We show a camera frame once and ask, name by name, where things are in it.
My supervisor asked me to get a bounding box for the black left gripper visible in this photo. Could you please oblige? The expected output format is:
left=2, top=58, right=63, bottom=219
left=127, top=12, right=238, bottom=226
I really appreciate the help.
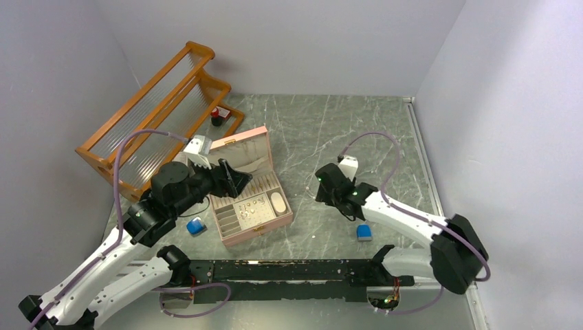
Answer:
left=170, top=153, right=252, bottom=216

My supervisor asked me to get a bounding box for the pink jewelry box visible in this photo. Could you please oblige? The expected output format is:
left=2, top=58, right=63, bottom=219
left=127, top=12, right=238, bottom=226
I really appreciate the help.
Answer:
left=209, top=126, right=294, bottom=248

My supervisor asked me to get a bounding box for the silver pearl bangle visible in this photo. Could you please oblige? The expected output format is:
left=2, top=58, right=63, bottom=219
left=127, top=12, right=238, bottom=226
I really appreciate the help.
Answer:
left=304, top=174, right=319, bottom=199

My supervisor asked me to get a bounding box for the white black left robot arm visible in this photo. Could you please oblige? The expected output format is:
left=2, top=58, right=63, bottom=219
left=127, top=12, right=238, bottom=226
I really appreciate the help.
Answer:
left=19, top=159, right=252, bottom=329

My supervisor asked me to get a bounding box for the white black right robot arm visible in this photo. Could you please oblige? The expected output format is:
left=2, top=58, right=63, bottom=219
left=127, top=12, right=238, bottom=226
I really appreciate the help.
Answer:
left=315, top=163, right=489, bottom=294

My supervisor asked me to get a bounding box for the blue right scraper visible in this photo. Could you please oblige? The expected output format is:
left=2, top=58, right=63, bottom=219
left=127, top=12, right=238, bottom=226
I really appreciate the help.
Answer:
left=356, top=224, right=373, bottom=242

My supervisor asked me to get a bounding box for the blue scraper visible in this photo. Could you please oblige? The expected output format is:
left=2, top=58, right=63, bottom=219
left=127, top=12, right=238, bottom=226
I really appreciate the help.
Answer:
left=356, top=224, right=373, bottom=242
left=186, top=217, right=207, bottom=237

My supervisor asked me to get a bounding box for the white oval pad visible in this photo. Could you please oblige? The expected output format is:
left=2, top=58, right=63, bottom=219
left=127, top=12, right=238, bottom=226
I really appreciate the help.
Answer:
left=269, top=192, right=287, bottom=215

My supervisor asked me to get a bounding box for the red black stamp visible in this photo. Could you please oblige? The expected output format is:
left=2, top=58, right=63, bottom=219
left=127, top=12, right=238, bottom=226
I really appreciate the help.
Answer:
left=210, top=108, right=224, bottom=127

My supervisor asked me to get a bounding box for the blue left scraper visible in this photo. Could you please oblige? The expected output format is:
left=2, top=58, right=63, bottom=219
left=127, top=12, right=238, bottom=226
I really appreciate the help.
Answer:
left=186, top=217, right=207, bottom=237

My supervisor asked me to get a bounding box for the red white small box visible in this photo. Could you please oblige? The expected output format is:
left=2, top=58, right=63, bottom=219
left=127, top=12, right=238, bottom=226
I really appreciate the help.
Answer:
left=217, top=107, right=232, bottom=120

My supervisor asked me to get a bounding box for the orange wooden rack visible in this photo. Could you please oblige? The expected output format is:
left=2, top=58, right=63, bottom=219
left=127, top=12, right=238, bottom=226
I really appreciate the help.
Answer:
left=76, top=41, right=244, bottom=201

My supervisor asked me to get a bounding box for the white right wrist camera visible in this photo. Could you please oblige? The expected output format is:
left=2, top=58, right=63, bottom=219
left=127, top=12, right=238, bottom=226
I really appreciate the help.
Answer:
left=338, top=155, right=359, bottom=182

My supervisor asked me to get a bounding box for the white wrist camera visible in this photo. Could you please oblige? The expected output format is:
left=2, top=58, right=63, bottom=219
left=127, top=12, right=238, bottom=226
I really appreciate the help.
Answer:
left=338, top=155, right=359, bottom=182
left=183, top=135, right=212, bottom=170

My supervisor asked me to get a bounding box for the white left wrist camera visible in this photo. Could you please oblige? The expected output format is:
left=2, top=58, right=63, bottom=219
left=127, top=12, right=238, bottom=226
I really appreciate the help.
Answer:
left=183, top=135, right=212, bottom=170

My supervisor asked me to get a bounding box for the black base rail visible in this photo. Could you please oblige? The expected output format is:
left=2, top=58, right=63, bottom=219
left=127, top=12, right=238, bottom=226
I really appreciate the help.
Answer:
left=190, top=259, right=415, bottom=303

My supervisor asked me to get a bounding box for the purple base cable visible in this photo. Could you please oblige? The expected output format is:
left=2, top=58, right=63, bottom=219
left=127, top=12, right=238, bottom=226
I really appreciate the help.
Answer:
left=155, top=282, right=233, bottom=319

